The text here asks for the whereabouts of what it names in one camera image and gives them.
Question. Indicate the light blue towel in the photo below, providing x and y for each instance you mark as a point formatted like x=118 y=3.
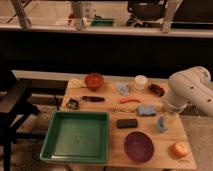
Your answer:
x=123 y=89

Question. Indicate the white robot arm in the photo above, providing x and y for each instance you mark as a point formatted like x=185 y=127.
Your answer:
x=190 y=85

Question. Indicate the white plastic cup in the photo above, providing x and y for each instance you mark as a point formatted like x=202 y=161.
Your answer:
x=140 y=82

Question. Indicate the red bowl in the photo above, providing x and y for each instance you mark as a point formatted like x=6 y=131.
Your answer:
x=94 y=81

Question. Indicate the orange carrot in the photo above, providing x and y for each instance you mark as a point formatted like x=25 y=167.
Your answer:
x=127 y=100

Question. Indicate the yellow cloth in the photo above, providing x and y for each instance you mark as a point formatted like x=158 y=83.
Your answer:
x=76 y=83

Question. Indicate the black rectangular block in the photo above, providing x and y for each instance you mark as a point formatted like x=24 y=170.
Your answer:
x=127 y=123

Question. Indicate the dark brown pinecone object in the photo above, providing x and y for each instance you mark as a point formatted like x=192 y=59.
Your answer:
x=156 y=89

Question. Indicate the green plastic tray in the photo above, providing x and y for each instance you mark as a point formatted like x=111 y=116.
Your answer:
x=77 y=137

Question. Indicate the dark side bench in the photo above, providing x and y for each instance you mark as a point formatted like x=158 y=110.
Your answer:
x=14 y=110

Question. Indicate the dark handled knife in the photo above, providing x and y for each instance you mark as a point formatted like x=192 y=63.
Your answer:
x=93 y=98

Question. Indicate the silver handled utensil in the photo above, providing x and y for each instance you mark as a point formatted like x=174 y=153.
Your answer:
x=123 y=110

